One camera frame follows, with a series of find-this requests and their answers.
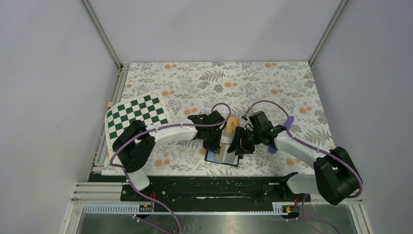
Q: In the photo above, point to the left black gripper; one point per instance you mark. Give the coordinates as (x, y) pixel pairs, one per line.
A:
(215, 146)

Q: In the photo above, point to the floral table mat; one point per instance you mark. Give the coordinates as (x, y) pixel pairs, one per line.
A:
(188, 88)

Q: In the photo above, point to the clear plastic box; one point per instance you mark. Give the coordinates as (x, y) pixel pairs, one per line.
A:
(227, 137)

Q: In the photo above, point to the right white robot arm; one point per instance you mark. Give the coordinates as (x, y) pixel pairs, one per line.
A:
(335, 177)

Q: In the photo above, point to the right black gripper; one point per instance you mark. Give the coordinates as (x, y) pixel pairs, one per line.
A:
(244, 148)

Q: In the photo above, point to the green white checkered board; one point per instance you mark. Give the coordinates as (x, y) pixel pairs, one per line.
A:
(149, 108)

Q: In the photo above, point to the black leather card holder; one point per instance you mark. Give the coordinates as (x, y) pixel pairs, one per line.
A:
(230, 159)

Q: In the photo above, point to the purple cylindrical marker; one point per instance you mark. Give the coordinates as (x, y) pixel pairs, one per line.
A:
(279, 133)

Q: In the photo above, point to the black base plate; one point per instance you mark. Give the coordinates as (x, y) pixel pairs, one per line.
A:
(221, 190)

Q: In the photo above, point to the white slotted cable duct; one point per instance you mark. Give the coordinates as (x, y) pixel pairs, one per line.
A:
(147, 208)

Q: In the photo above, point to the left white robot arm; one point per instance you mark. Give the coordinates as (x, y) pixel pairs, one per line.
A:
(134, 146)

